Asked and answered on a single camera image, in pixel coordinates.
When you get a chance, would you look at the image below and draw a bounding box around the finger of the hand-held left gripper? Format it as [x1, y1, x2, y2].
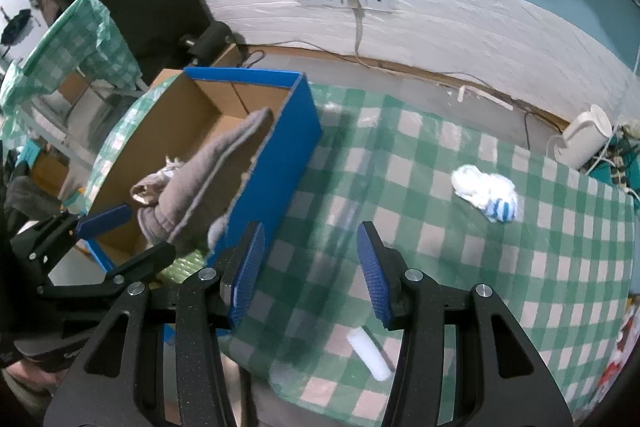
[10, 204, 133, 278]
[37, 241, 177, 303]

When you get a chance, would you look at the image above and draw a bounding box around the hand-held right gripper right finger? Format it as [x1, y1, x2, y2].
[356, 221, 573, 427]

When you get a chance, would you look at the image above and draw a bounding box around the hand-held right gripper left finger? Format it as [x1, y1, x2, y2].
[44, 221, 267, 427]

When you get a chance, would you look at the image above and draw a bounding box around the light green cloth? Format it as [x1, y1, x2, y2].
[159, 252, 208, 288]

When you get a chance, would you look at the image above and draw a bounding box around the pale patterned cloth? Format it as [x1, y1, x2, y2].
[130, 157, 188, 208]

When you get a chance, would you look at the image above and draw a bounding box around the grey garment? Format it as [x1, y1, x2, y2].
[137, 107, 275, 254]

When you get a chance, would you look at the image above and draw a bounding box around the blue-edged cardboard box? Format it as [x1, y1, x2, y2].
[82, 67, 323, 330]

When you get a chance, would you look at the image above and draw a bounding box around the white blue-striped sock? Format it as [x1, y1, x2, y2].
[451, 164, 519, 224]

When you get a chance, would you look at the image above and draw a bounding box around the white foam roll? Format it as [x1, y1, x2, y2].
[346, 327, 393, 382]

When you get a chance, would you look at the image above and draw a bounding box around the green checked tablecloth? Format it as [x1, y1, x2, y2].
[82, 74, 636, 423]

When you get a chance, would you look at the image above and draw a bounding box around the white plastic strip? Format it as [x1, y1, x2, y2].
[457, 84, 515, 112]

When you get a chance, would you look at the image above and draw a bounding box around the black cylindrical device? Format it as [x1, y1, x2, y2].
[180, 22, 232, 62]

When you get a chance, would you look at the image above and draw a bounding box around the white electric kettle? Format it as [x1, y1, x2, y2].
[545, 104, 615, 172]

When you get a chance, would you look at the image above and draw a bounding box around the pile of colourful packages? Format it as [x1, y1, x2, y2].
[602, 297, 637, 389]

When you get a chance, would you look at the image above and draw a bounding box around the grey plug and cable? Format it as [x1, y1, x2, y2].
[348, 0, 366, 58]

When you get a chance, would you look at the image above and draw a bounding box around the tangle of cables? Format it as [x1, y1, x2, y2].
[590, 122, 640, 208]

